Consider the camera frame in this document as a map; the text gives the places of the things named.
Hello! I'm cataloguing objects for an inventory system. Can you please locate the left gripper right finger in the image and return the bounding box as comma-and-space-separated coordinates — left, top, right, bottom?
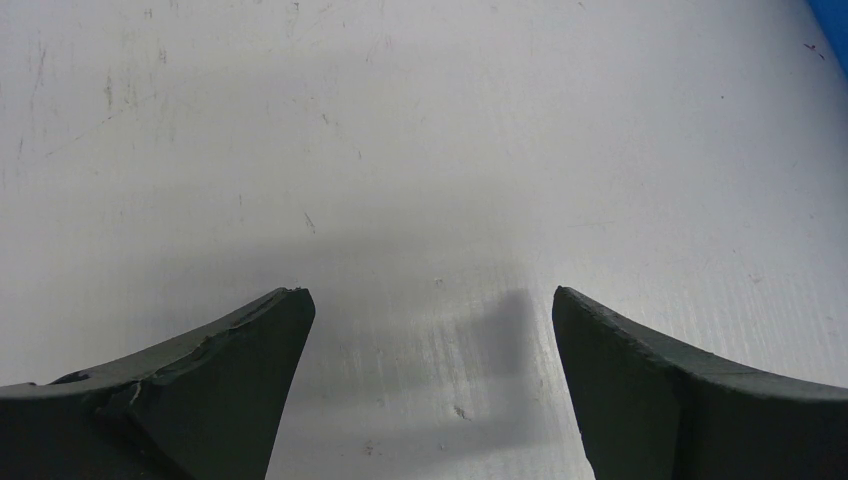
552, 287, 847, 479

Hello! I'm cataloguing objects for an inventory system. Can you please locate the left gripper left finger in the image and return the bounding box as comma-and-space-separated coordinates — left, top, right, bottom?
1, 288, 316, 479

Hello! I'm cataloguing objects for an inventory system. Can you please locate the blue plastic bin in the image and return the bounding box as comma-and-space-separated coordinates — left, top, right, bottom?
807, 0, 848, 74

